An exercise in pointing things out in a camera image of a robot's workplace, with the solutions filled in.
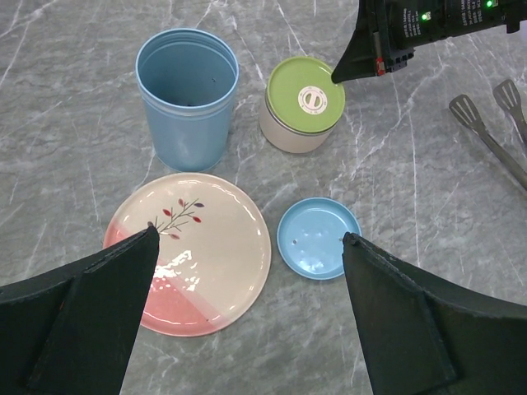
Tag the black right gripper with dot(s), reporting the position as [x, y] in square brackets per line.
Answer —
[381, 42]

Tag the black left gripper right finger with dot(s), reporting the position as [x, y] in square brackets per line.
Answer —
[422, 334]

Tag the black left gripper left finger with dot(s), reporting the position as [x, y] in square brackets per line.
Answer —
[71, 330]

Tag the green round lid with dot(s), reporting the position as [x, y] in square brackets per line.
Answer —
[301, 94]

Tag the beige steel bowl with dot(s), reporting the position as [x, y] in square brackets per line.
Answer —
[285, 138]

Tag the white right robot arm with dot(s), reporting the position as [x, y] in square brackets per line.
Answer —
[442, 19]

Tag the tall blue lunch container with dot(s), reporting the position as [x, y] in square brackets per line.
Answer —
[187, 79]

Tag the pink and cream plate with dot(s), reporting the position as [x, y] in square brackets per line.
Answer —
[214, 251]

